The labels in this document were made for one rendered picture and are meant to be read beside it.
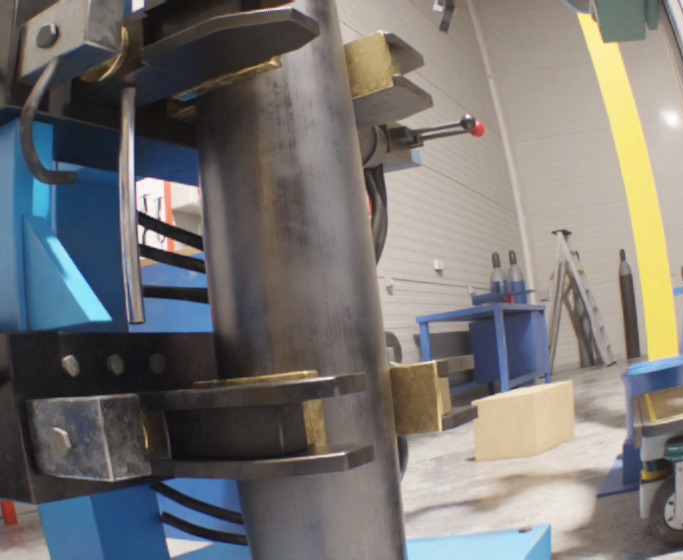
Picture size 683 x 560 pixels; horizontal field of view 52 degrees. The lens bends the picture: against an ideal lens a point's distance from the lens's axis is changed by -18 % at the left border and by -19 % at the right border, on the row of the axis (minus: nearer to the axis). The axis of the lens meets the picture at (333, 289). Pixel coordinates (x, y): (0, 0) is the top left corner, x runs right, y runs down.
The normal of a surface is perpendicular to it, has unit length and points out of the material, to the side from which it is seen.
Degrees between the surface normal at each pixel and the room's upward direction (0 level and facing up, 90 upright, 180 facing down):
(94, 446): 90
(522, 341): 90
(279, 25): 180
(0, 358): 90
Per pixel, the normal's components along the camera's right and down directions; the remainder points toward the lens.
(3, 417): -0.44, -0.03
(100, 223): 0.89, -0.15
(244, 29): 0.12, 0.99
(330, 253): 0.46, -0.14
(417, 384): -0.66, 0.01
